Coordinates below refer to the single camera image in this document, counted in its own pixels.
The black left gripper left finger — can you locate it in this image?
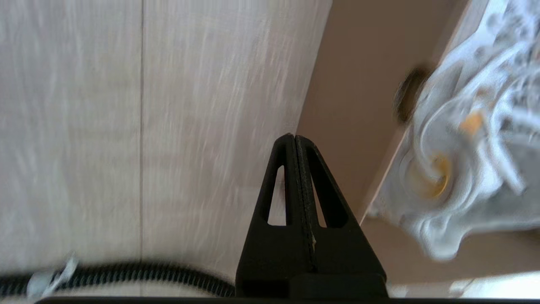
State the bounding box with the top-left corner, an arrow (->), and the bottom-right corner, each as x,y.
235,133 -> 315,297

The white mesh sneaker orange tongue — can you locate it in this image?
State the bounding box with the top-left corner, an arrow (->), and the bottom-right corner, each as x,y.
371,0 -> 540,260

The black coiled cable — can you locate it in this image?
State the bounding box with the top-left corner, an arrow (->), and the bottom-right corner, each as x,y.
0,262 -> 236,298

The white tape piece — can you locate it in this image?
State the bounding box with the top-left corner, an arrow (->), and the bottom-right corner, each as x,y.
27,253 -> 79,298

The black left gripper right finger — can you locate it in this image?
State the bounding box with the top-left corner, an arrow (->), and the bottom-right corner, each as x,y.
294,135 -> 387,279

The brown cardboard shoe box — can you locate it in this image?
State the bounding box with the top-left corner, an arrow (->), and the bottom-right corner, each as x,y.
295,0 -> 540,283

